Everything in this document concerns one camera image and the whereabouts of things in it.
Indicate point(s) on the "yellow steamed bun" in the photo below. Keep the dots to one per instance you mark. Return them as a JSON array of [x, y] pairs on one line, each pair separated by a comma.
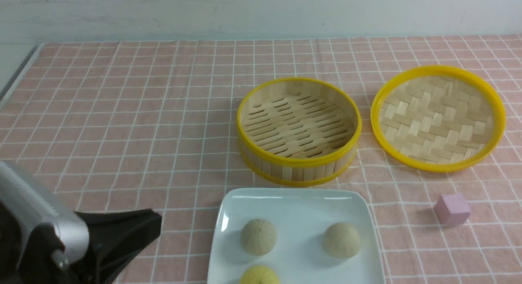
[[259, 274]]

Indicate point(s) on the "pink checkered tablecloth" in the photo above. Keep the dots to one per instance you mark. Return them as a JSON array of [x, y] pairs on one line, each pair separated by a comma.
[[117, 126]]

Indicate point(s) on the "bamboo steamer basket yellow rim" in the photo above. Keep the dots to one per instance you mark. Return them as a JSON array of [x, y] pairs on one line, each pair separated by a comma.
[[298, 131]]

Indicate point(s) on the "woven bamboo steamer lid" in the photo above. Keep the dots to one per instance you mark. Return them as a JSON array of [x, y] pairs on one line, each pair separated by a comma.
[[438, 118]]

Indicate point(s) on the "white steamed bun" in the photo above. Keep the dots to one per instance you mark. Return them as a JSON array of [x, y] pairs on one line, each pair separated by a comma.
[[342, 240], [258, 237]]

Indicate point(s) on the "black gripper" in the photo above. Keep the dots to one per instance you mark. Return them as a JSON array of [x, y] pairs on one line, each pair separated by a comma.
[[115, 239]]

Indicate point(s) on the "pink cube block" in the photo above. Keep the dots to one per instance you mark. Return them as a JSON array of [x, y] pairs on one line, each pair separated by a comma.
[[452, 210]]

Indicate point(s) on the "white square plate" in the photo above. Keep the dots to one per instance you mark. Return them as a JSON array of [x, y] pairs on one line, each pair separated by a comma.
[[300, 217]]

